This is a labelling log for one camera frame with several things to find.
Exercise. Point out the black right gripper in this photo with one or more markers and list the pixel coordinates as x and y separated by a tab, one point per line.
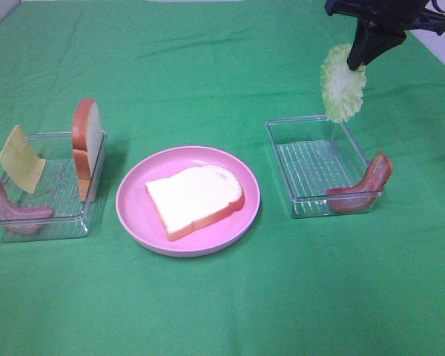
394	14

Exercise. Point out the green lettuce leaf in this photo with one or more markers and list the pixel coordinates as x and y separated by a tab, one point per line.
341	87

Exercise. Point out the red bacon strip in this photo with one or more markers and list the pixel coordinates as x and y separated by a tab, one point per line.
367	185

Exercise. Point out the bread slice orange crust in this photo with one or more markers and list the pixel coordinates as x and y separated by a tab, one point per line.
195	198

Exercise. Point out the clear plastic tray right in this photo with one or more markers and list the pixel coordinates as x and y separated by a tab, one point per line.
314	156

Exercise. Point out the clear plastic tray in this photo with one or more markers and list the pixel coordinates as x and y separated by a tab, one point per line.
314	156
58	187

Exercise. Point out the green tablecloth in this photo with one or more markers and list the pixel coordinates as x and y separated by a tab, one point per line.
170	74

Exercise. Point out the standing bread slice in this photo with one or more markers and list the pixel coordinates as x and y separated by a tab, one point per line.
86	141

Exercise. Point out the clear plastic tray left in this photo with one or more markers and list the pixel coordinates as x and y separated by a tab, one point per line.
58	187

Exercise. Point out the yellow cheese slice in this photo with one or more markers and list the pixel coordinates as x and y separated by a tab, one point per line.
20	162

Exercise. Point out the pink bacon strip left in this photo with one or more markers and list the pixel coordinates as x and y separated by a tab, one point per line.
11	211

